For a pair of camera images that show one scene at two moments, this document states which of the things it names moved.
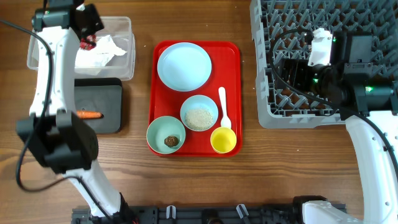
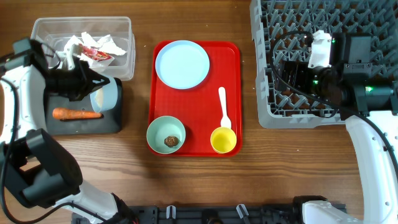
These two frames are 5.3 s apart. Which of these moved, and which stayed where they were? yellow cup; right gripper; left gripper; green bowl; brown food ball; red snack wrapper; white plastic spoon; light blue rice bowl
Moved: left gripper; light blue rice bowl; red snack wrapper
Stayed: white plastic spoon; green bowl; yellow cup; right gripper; brown food ball
